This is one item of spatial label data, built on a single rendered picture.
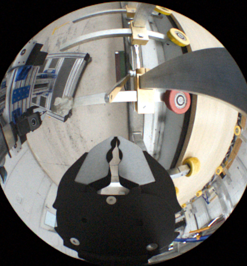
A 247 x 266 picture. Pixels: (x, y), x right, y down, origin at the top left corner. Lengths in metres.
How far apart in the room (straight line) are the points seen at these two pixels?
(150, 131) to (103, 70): 0.90
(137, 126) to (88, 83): 0.90
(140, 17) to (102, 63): 0.97
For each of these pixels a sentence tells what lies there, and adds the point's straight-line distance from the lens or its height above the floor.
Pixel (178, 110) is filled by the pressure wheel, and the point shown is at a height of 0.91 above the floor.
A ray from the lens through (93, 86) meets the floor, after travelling 1.17.
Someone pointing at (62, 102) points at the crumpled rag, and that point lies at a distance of 0.32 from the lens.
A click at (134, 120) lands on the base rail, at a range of 0.45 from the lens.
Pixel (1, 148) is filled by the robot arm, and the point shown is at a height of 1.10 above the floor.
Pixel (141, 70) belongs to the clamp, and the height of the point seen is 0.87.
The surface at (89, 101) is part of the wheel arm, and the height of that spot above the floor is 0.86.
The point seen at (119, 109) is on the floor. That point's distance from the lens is 1.15.
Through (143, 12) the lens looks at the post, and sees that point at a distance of 0.31.
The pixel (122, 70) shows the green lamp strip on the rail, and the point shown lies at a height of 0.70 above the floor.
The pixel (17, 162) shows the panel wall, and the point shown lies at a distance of 2.69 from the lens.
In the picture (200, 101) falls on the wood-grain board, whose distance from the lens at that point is 0.34.
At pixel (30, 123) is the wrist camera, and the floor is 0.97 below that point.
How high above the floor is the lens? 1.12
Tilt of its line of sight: 62 degrees down
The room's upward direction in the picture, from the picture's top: 176 degrees clockwise
